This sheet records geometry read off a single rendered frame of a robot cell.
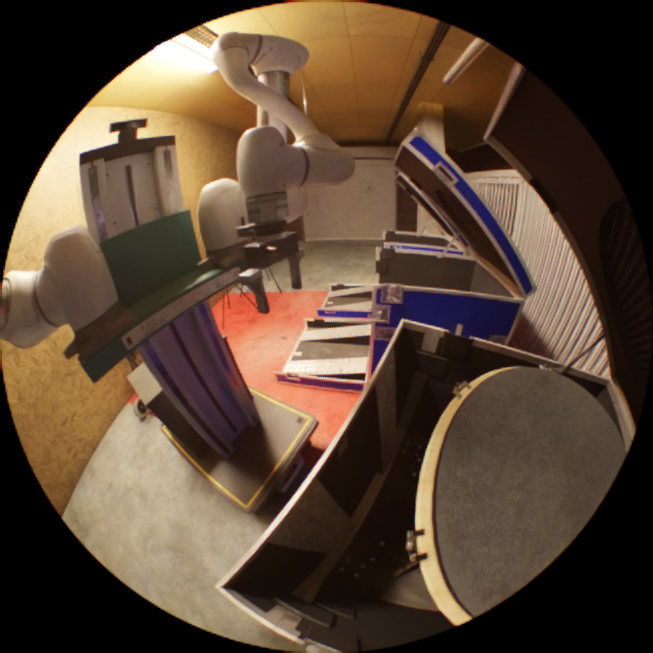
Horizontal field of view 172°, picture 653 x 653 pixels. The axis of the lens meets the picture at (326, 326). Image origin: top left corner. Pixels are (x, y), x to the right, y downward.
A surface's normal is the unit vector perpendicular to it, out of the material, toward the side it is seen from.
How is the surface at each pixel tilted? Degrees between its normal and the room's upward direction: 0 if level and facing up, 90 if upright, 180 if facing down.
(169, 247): 90
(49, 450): 90
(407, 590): 0
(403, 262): 90
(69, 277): 88
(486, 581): 0
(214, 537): 0
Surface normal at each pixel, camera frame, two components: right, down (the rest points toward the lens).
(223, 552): -0.07, -0.83
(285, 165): 0.69, 0.39
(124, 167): 0.89, 0.21
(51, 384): 0.99, 0.04
